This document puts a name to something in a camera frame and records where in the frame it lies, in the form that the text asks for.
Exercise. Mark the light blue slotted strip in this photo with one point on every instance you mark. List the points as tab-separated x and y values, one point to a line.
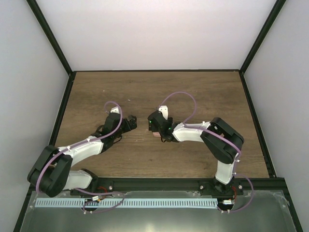
128	203

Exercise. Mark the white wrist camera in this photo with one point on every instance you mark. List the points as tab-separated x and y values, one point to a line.
115	110
163	109

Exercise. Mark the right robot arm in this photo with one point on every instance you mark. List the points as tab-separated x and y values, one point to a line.
221	139

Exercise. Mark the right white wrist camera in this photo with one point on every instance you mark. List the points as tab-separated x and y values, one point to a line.
163	109

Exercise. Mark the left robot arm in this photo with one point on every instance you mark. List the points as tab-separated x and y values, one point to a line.
52	174

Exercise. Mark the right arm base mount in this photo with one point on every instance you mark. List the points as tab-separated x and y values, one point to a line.
213	187

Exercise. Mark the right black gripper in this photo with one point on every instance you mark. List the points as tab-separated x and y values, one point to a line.
152	128

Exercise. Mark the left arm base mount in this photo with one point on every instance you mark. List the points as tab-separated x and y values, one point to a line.
100	185

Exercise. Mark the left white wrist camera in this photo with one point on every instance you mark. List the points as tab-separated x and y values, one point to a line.
115	110

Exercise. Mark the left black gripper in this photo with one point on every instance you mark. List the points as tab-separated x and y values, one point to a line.
133	123

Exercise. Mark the pink glasses case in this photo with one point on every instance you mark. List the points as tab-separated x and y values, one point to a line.
156	134

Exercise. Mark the grey metal front plate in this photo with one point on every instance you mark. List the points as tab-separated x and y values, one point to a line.
261	211

